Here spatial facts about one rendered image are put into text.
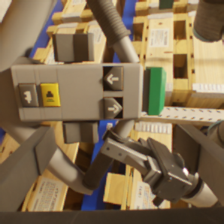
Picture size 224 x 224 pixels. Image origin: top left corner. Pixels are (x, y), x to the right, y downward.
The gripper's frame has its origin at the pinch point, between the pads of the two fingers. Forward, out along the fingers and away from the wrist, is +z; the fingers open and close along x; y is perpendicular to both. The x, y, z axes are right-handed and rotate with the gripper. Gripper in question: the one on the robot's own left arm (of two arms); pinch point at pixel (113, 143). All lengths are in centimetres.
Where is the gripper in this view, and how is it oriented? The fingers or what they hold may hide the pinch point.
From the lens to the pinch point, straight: 31.1
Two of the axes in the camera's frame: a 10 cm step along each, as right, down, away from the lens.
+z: -8.8, -4.5, -1.6
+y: -4.8, 8.4, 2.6
